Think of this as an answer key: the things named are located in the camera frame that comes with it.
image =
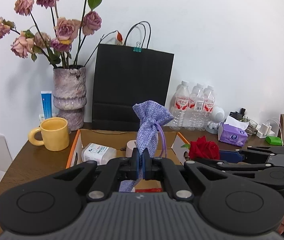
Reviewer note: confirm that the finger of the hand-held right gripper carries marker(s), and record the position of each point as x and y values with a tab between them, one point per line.
231	156
231	165

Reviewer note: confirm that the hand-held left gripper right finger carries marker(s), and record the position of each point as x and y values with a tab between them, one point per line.
146	165

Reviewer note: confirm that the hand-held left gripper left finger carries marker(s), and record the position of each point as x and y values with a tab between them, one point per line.
135	165

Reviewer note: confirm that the red rose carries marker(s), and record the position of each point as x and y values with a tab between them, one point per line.
204	148

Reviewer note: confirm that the purple fabric pouch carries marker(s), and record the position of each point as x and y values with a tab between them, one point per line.
148	130

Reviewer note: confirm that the white wet wipes pack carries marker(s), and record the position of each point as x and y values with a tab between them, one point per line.
97	152

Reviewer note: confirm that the orange cardboard box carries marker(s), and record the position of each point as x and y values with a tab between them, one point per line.
102	136

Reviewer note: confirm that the wooden desktop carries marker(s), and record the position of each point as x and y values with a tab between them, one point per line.
32	165

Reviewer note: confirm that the purple tissue pack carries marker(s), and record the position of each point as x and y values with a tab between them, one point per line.
231	136

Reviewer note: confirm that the small glass cup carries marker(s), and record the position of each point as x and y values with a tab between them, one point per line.
252	127

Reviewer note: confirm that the small green object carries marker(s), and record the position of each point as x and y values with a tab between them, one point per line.
273	140

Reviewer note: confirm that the white charger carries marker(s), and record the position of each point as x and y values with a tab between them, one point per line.
265	130

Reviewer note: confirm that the white round speaker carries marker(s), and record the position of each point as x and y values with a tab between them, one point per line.
218	115

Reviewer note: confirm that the black charger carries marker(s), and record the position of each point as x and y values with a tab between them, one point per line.
241	111

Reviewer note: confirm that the clear water bottle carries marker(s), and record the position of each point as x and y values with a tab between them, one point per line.
180	105
195	107
208	105

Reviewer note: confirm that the yellow mug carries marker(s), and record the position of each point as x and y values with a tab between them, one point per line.
55	135

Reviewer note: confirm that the black paper bag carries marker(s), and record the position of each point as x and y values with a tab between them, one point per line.
132	80

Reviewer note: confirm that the mottled purple ceramic vase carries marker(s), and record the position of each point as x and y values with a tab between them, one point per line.
69	92

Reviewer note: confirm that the blue white tube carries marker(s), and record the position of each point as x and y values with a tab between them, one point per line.
46	105

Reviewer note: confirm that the teal binder clip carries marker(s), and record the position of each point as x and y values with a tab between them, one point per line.
137	49

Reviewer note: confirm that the dried orange bud stem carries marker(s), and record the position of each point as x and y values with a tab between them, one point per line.
119	37

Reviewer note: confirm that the dried pink rose bouquet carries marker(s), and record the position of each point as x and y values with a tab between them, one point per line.
65	27

